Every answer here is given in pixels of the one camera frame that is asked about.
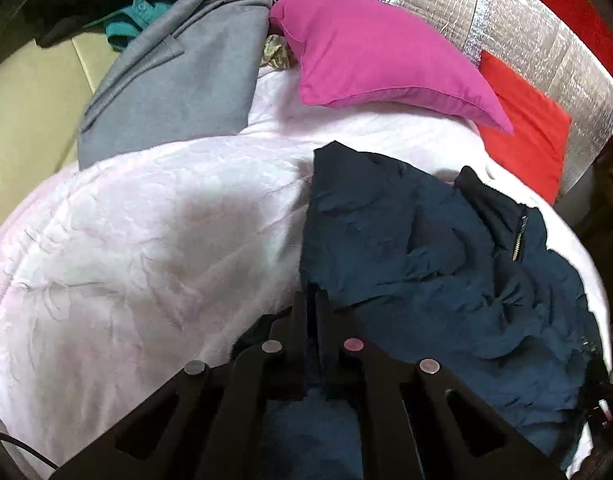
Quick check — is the navy blue puffer jacket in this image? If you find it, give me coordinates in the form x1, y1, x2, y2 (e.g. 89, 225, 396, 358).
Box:
300, 143, 603, 479

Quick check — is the white embossed bedspread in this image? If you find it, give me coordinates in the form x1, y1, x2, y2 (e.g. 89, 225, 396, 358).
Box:
0, 70, 609, 479

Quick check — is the red pillow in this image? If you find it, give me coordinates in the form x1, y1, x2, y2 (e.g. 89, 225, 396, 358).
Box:
479, 51, 572, 204

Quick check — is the grey coat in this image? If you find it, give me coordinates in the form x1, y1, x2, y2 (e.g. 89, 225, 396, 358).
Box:
78, 0, 273, 168

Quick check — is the cream leather sofa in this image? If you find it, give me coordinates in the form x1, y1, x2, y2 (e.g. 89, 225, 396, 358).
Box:
0, 32, 118, 227

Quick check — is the magenta pillow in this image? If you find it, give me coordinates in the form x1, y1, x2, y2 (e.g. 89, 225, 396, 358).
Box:
270, 0, 512, 132

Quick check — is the teal garment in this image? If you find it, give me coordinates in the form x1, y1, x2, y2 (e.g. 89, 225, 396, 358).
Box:
84, 0, 172, 52

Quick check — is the silver foil insulation sheet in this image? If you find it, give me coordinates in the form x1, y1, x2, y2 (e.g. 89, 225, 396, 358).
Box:
379, 0, 613, 194

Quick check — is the black garment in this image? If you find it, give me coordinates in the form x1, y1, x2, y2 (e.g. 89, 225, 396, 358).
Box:
22, 0, 176, 48

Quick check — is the black cable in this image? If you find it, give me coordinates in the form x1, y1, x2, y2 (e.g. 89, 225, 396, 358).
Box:
0, 429, 60, 470

